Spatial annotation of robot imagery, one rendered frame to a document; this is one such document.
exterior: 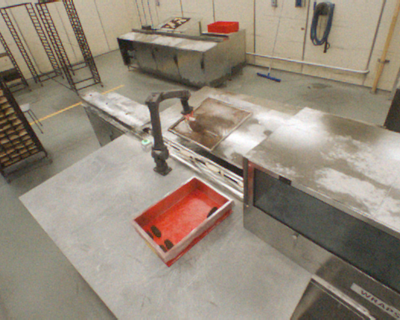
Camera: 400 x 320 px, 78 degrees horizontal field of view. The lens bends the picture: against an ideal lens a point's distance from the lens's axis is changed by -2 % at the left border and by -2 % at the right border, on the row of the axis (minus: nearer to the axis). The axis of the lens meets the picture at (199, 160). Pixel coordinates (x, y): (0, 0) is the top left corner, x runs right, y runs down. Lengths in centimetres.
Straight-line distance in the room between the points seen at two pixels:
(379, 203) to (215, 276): 74
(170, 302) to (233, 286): 28
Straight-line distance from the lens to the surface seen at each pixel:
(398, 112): 282
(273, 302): 124
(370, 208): 95
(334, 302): 140
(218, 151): 180
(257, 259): 132
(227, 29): 517
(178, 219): 149
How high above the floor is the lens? 196
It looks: 38 degrees down
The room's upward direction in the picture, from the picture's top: 9 degrees counter-clockwise
